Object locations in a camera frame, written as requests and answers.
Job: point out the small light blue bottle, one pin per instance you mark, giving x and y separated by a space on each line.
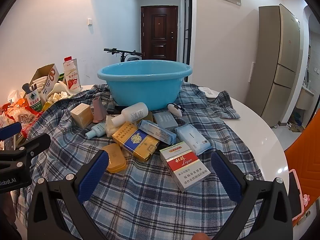
97 130

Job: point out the crumpled white tissue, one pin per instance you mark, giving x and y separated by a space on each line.
57 96

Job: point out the beige refrigerator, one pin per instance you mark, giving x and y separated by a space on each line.
280 55

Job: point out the pile of snack bags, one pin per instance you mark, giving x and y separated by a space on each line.
15 110

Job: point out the green label water bottle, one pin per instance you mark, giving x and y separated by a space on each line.
33 101

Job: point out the open cardboard box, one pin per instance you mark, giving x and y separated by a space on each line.
51 77

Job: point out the dark brown entrance door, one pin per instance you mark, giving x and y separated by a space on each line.
160 30

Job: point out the white flat device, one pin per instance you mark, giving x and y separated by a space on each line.
207 91

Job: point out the beige square box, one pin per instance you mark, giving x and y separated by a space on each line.
82 116

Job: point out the pink cased phone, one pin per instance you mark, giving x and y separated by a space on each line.
296 192

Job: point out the white sink cabinet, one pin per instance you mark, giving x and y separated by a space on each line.
305 96

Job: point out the red and white cigarette pack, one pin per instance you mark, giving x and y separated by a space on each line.
187 170

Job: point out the pink cone cup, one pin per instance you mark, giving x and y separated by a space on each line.
98 110

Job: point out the white plastic bottle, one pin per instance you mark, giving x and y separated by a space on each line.
132 112

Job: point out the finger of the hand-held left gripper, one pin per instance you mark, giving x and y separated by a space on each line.
10 130
37 141

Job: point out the flattened cardboard on floor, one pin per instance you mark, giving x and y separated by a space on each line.
296 127

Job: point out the light blue wet wipes pack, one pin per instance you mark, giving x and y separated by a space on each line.
192 137

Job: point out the person's right hand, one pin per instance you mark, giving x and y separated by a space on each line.
200 237

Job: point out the blue plastic basin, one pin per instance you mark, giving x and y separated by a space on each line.
145 90

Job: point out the black framed glass door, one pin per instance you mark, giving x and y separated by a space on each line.
187 17

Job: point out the blue plaid cloth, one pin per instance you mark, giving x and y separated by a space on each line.
150 205

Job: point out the gold and blue cigarette pack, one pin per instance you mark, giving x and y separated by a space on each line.
135 142

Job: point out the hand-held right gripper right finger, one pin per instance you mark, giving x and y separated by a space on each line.
225 177

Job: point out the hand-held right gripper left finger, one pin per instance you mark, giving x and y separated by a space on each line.
93 175

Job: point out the orange chair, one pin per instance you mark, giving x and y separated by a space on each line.
305 155

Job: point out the orange soap box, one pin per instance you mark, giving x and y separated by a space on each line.
116 160

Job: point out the long light blue box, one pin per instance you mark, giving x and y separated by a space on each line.
157 131

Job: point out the white and red milk carton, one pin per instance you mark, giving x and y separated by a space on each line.
72 77

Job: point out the pale yellow pouch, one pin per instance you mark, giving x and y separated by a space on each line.
110 128

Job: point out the black bicycle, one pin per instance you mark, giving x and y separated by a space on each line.
117 50

